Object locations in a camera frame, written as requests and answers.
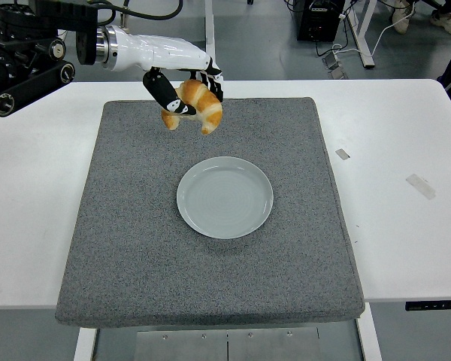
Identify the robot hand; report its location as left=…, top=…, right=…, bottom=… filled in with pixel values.
left=110, top=25, right=226, bottom=117

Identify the black equipment box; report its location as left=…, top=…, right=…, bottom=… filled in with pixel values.
left=296, top=0, right=347, bottom=43

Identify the white table support leg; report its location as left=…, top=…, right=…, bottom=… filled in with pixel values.
left=73, top=326, right=98, bottom=361
left=355, top=317, right=383, bottom=361

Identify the black cable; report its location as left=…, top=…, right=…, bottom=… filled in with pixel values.
left=314, top=35, right=362, bottom=58

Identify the golden croissant bread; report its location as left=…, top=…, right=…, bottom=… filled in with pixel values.
left=160, top=78, right=224, bottom=135

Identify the white straight table leg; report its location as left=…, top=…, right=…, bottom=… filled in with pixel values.
left=204, top=0, right=216, bottom=61

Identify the grey felt mat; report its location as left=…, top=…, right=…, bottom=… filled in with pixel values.
left=55, top=96, right=366, bottom=328

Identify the white angled table leg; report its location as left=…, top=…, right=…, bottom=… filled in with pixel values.
left=345, top=0, right=377, bottom=69

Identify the black table control panel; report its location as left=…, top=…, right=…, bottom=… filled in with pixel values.
left=404, top=299, right=451, bottom=312

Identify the white cable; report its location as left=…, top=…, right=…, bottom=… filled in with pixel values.
left=330, top=14, right=410, bottom=57

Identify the person's beige shoe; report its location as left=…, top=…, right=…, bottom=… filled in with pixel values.
left=392, top=0, right=414, bottom=34
left=431, top=10, right=451, bottom=38

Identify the large clear tape piece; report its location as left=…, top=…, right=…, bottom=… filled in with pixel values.
left=405, top=173, right=437, bottom=201

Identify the grey metal plate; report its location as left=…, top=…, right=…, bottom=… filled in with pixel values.
left=135, top=326, right=320, bottom=361

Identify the round grey plate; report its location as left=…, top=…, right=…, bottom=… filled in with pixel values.
left=176, top=156, right=274, bottom=240

